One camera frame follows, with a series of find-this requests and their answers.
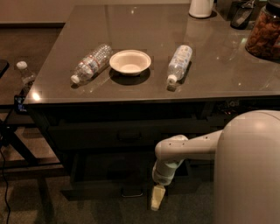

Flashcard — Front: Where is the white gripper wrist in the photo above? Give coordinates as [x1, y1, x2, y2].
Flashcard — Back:
[150, 160, 183, 211]

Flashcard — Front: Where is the drawer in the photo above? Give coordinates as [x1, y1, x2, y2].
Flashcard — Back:
[48, 118, 212, 151]
[60, 150, 205, 202]

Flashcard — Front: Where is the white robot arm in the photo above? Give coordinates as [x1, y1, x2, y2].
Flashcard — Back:
[150, 110, 280, 224]

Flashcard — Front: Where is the clear bottle with white label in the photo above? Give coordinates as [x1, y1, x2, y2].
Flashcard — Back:
[167, 45, 193, 85]

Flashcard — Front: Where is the white paper bowl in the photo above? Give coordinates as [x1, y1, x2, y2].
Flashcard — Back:
[109, 50, 151, 76]

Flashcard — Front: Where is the clear bottle with red label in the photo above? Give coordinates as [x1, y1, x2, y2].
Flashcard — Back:
[71, 44, 113, 84]

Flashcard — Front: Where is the small black device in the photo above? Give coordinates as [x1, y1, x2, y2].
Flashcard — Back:
[14, 95, 27, 114]

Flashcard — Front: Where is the small bottle on side table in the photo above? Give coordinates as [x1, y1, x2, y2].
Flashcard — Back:
[17, 61, 36, 85]

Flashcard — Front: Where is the glass jar of snacks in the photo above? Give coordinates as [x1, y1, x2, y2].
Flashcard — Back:
[245, 0, 280, 60]

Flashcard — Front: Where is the white jug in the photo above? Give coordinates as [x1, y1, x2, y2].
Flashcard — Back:
[189, 0, 214, 18]

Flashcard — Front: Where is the dark side table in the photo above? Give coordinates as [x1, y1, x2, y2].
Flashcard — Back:
[0, 27, 67, 176]

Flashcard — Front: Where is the black dispenser object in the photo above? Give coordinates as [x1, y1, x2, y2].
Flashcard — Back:
[230, 0, 255, 30]

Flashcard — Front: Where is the dark object at left edge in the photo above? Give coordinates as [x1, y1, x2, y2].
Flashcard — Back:
[0, 59, 9, 78]

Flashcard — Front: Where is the black cable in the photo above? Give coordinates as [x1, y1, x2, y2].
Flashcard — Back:
[0, 145, 12, 224]

